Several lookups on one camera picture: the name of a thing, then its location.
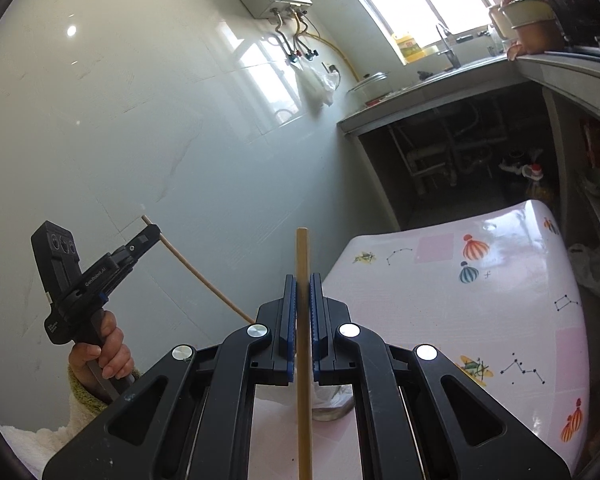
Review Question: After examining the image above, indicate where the single bamboo chopstick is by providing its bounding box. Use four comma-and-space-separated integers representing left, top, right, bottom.
159, 234, 254, 324

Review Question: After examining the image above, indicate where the bamboo chopstick one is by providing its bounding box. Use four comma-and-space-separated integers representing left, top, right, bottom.
296, 228, 313, 480

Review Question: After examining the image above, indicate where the left forearm white sleeve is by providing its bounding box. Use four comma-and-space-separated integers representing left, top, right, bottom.
0, 364, 142, 480

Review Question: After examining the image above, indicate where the person left hand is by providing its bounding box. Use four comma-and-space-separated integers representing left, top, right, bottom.
68, 311, 134, 393

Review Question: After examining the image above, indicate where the steel utensil holder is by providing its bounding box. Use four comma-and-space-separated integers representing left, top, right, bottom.
312, 385, 354, 422

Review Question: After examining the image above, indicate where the white plastic bag liner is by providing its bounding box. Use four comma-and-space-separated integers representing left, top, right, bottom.
256, 382, 318, 405

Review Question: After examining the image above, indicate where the pink floral tablecloth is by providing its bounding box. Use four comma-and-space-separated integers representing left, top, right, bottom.
247, 199, 591, 480

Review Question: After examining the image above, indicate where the hanging white plastic bag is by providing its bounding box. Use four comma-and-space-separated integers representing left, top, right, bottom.
294, 60, 341, 106

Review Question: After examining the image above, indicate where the glass pot lid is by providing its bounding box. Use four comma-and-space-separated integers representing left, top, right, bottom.
347, 72, 392, 107

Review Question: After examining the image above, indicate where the yellow detergent bottle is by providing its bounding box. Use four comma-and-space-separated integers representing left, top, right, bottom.
396, 36, 426, 63

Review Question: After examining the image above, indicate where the sink faucet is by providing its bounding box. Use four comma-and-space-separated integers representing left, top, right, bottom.
436, 23, 462, 70

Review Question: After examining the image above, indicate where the brown clay pot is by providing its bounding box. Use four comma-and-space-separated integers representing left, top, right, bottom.
501, 0, 566, 55

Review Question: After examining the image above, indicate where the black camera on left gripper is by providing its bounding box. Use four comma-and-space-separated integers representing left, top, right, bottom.
31, 221, 82, 304

